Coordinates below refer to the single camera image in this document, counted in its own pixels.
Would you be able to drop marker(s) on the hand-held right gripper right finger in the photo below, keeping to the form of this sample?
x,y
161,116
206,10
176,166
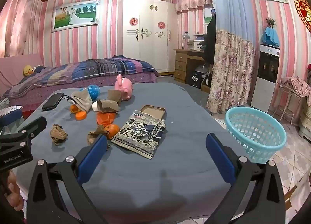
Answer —
x,y
221,158

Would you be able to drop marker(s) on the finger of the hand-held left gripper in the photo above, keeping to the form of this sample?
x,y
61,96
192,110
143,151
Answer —
x,y
36,124
11,118

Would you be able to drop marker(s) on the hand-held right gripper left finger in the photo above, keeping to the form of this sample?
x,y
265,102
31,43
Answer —
x,y
93,158

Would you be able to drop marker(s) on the torn brown paper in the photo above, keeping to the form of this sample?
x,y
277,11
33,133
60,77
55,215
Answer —
x,y
93,134

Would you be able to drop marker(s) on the brown paper ball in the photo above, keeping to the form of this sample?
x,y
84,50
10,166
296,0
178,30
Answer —
x,y
58,134

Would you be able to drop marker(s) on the tangerine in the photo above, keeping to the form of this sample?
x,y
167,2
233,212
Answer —
x,y
113,131

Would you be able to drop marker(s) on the orange peel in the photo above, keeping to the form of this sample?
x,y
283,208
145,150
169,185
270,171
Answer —
x,y
74,109

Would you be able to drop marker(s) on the orange plastic bag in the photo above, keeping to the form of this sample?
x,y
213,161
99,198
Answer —
x,y
105,118

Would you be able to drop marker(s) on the turquoise plastic basket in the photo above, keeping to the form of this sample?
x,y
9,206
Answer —
x,y
262,146

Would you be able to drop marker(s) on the orange round lid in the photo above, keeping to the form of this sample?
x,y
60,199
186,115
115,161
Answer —
x,y
81,116

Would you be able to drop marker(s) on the printed snack packet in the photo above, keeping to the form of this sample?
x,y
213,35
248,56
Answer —
x,y
138,136

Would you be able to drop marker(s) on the grey cloth pouch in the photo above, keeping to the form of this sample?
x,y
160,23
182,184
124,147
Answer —
x,y
82,100

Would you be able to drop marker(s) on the long cardboard tube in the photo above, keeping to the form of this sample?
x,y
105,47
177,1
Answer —
x,y
109,106

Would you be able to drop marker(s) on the blue plastic wrapper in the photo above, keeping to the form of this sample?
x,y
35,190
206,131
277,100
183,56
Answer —
x,y
94,92

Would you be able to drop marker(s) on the person's left hand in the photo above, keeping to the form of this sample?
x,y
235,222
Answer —
x,y
14,190

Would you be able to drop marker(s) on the polka-dot plastic bag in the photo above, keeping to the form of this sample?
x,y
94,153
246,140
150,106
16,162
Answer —
x,y
9,111

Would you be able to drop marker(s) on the green plastic bag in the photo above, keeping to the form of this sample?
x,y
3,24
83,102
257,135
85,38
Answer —
x,y
3,103

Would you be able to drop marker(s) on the black phone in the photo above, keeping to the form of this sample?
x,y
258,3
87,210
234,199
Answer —
x,y
52,101

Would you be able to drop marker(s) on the yellow duck plush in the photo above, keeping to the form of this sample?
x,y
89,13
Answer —
x,y
28,70

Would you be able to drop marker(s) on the purple dotted bed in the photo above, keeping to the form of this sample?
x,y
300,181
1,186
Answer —
x,y
73,85

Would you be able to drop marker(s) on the grey-blue tablecloth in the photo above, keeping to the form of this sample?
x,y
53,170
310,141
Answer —
x,y
155,177

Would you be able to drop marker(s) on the brown phone case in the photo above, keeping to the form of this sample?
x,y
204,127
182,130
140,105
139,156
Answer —
x,y
153,112

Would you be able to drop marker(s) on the pink piggy bank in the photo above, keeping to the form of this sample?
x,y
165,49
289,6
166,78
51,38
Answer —
x,y
124,88

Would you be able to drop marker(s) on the metal rack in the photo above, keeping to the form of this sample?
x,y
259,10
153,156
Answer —
x,y
283,107

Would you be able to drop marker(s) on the water dispenser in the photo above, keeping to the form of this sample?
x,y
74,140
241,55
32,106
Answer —
x,y
263,88

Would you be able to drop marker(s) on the patchwork quilt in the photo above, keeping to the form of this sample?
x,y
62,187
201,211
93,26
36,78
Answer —
x,y
97,68

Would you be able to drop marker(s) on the black box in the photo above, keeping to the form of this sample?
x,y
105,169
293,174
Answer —
x,y
195,79

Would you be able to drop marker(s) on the blue and floral curtain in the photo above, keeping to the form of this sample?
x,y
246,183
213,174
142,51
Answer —
x,y
230,68

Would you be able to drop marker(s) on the white round appliance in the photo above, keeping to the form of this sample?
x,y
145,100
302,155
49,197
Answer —
x,y
201,68

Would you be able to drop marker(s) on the floral covered furniture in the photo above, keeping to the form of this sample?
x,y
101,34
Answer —
x,y
306,119

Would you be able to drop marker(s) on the pink window curtain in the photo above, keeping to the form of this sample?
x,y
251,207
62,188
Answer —
x,y
17,24

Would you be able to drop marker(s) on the wooden desk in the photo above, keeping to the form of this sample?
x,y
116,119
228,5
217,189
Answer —
x,y
181,65

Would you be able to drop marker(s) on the pink clothes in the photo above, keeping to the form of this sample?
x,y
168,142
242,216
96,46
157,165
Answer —
x,y
295,88

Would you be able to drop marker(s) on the framed wedding photo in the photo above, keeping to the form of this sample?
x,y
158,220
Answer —
x,y
75,16

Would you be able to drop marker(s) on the white box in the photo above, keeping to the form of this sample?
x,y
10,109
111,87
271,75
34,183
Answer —
x,y
193,45

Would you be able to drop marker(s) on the black coat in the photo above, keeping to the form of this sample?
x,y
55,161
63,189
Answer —
x,y
210,41

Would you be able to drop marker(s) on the red clothes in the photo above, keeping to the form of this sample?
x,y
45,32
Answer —
x,y
309,71

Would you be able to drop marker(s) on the white wardrobe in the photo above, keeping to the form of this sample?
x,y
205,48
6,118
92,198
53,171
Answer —
x,y
148,44

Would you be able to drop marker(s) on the blue cloth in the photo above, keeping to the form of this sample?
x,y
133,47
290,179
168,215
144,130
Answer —
x,y
270,37

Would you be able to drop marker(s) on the red round door sticker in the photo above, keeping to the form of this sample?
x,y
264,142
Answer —
x,y
161,25
133,22

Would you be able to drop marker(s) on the potted plant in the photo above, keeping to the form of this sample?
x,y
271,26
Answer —
x,y
271,22

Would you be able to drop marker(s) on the small wall photo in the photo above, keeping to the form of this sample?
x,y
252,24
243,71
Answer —
x,y
207,16

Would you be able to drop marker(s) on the red gold wall ornament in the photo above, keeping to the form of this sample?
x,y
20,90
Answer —
x,y
303,12

